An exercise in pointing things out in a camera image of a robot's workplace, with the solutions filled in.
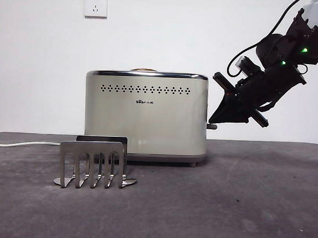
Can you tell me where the brown-crust bread slice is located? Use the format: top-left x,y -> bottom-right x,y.
129,67 -> 158,73

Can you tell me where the white toaster power cord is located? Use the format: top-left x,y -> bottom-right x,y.
0,139 -> 62,149

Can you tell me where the stainless steel toast rack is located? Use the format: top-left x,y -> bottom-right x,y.
53,134 -> 139,191

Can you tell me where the cream two-slot toaster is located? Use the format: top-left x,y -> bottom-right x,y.
83,68 -> 211,168

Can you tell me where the white wall socket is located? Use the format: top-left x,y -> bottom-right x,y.
83,0 -> 109,19

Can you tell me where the black camera cable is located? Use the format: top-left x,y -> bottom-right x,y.
226,0 -> 303,80

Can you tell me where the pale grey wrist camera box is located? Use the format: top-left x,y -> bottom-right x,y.
234,55 -> 262,78

